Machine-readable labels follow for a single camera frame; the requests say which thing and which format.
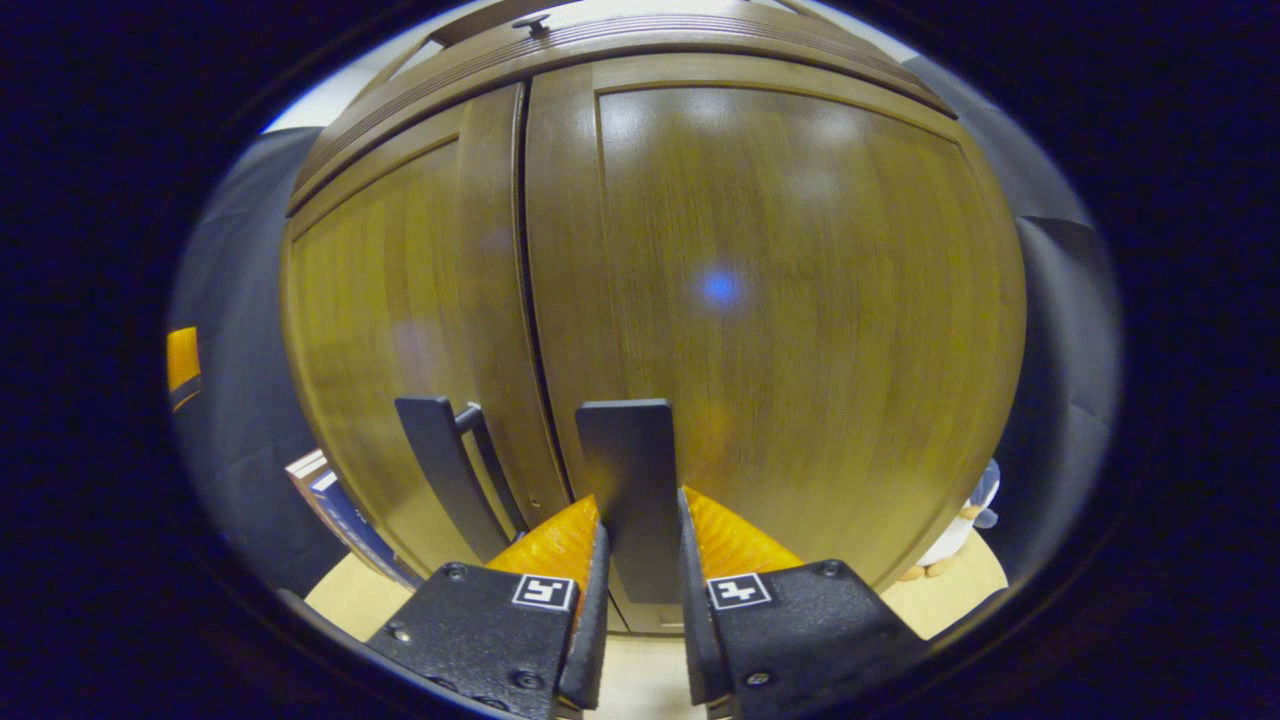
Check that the blue book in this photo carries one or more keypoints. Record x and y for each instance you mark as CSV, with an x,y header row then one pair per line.
x,y
355,525

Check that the white plush toy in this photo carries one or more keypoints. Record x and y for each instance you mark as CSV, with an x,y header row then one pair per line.
x,y
955,535

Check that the wooden double-door shoe cabinet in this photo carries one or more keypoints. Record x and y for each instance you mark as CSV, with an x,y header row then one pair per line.
x,y
400,100

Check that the brown book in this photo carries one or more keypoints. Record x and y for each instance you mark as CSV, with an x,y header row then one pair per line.
x,y
303,468

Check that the black backdrop cloth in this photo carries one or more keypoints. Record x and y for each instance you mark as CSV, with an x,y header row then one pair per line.
x,y
240,300

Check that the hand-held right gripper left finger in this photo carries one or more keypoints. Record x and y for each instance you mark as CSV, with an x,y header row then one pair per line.
x,y
480,630

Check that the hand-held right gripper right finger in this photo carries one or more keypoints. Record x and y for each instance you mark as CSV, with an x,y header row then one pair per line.
x,y
800,630

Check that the black round drawer knob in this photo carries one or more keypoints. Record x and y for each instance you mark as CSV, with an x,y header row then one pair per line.
x,y
530,20

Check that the wooden cabinet door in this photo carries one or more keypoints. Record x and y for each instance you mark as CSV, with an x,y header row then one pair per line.
x,y
400,320
800,350

